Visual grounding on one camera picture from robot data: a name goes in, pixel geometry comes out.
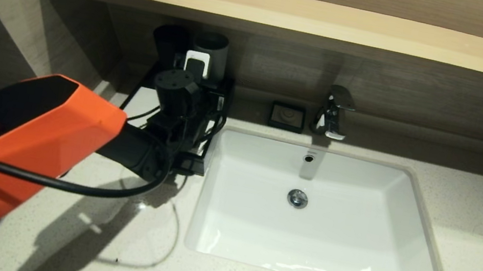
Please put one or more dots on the chrome faucet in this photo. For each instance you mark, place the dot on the chrome faucet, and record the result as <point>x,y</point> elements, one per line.
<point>331,116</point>

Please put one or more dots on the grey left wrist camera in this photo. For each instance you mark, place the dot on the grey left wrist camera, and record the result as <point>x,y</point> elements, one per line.
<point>197,63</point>

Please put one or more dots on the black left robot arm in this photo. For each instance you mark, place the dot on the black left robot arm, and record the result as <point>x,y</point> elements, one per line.
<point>22,141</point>

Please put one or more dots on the light wooden wall shelf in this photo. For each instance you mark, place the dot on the light wooden wall shelf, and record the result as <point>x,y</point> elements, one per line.
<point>340,28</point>

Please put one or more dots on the black cup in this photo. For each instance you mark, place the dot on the black cup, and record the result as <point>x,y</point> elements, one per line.
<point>169,45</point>

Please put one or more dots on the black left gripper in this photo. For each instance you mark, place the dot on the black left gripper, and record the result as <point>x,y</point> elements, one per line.
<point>177,92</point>

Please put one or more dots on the white ceramic sink basin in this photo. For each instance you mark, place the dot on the white ceramic sink basin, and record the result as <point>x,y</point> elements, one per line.
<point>353,234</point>

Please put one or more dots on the black square soap dish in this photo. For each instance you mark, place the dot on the black square soap dish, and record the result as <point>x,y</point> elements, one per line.
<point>287,116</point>

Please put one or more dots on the black amenity box housing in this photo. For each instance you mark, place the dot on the black amenity box housing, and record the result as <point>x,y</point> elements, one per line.
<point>222,102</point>

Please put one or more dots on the chrome drain stopper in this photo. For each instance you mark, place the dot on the chrome drain stopper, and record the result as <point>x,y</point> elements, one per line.
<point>297,199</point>

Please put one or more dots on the grey cylindrical cup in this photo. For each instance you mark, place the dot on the grey cylindrical cup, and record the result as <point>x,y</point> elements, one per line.
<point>216,54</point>

